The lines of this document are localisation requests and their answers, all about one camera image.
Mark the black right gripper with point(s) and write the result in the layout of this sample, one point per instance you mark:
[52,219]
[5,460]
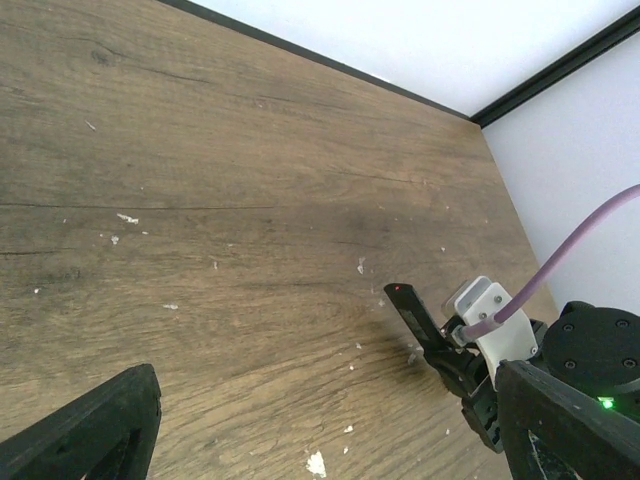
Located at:
[464,373]

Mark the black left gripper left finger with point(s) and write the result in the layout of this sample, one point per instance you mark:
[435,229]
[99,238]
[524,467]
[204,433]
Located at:
[109,432]

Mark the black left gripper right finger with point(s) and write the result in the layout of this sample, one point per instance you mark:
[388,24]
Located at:
[552,431]

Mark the black remote control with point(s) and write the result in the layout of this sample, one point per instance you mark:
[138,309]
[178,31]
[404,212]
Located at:
[413,312]

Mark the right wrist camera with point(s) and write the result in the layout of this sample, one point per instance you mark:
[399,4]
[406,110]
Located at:
[494,320]

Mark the black enclosure frame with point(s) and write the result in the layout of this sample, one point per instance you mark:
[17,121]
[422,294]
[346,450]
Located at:
[474,59]

